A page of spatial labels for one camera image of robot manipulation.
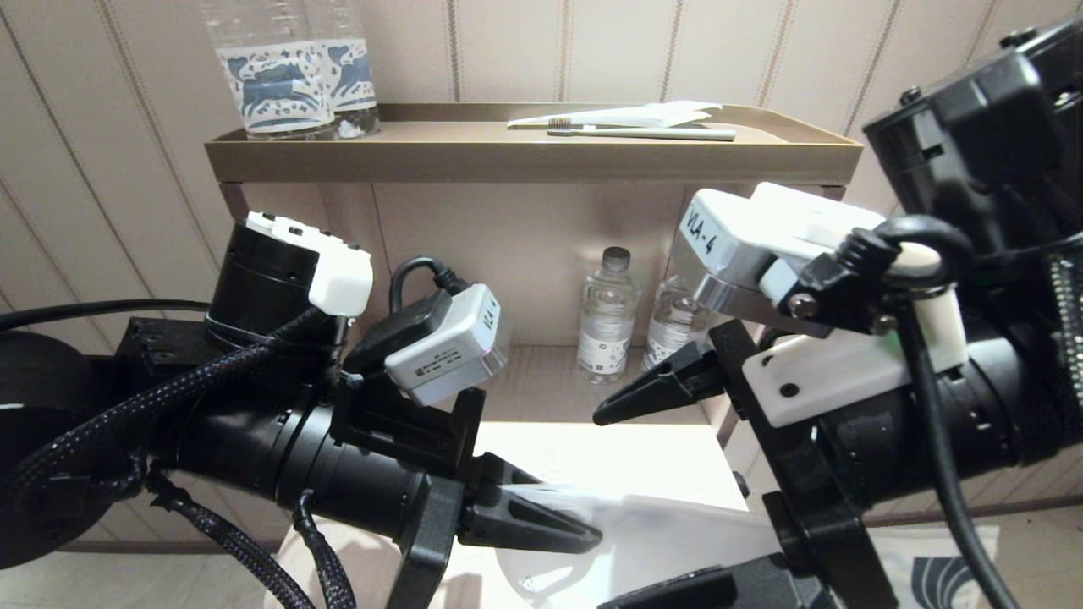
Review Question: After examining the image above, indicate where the white blue patterned pouch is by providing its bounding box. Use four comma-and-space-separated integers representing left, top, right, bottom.
495, 484, 999, 609

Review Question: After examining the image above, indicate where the small clear water bottle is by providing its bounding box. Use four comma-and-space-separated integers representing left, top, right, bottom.
578, 247, 640, 384
645, 275, 720, 373

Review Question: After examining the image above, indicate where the beige wooden shelf cabinet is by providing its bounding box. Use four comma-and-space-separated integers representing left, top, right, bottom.
220, 182, 847, 609

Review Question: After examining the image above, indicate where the grey-green toothbrush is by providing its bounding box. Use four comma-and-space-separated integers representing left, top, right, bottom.
547, 118, 737, 142

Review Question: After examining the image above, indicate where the white paper wrapper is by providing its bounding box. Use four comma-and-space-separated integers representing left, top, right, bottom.
508, 101, 723, 129

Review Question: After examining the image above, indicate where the large blue-label water bottle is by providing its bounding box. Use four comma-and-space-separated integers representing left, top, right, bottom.
306, 0, 382, 138
201, 0, 339, 141

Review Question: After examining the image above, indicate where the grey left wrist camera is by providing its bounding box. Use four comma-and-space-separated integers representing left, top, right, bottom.
385, 283, 509, 407

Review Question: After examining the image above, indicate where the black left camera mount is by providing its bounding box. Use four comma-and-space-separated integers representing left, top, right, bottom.
343, 289, 462, 377

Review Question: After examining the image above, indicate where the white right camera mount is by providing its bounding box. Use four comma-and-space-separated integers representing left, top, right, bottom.
743, 245, 970, 428

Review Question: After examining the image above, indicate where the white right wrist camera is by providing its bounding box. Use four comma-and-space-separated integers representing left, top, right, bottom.
668, 182, 889, 339

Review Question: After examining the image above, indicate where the black left camera cable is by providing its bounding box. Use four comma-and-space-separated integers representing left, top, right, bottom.
389, 256, 470, 310

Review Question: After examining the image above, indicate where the black braided cable sleeve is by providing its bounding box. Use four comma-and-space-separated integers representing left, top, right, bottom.
17, 309, 356, 609

